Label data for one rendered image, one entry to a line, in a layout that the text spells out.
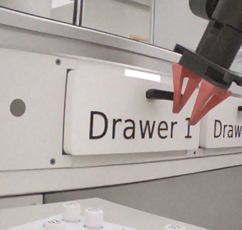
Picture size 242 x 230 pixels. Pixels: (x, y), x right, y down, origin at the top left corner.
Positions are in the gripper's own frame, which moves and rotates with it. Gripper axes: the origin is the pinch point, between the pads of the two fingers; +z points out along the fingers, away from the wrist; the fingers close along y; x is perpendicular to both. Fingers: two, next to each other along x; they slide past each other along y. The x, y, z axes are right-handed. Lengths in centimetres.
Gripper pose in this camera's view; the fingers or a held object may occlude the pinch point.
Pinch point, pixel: (185, 114)
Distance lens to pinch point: 51.8
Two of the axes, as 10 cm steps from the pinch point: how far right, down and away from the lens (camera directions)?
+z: -3.9, 8.5, 3.6
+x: -6.8, -0.1, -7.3
